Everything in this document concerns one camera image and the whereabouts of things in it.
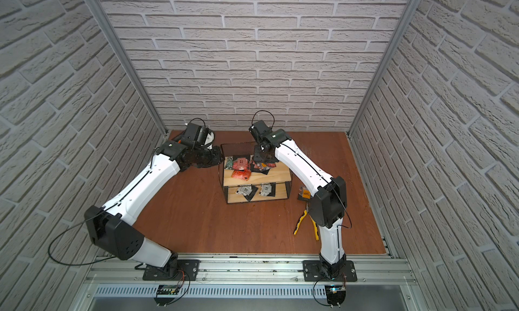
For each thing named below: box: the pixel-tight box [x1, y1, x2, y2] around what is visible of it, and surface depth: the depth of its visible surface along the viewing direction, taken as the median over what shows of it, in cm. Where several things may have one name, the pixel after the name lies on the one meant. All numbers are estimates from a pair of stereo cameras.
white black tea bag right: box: [258, 182, 277, 197], surface depth 94 cm
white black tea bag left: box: [235, 184, 259, 202], surface depth 94 cm
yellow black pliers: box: [293, 208, 320, 241], surface depth 85 cm
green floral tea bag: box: [224, 156, 234, 170], surface depth 85 cm
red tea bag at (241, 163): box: [232, 157, 251, 171], surface depth 86 cm
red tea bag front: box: [231, 169, 253, 182], surface depth 83 cm
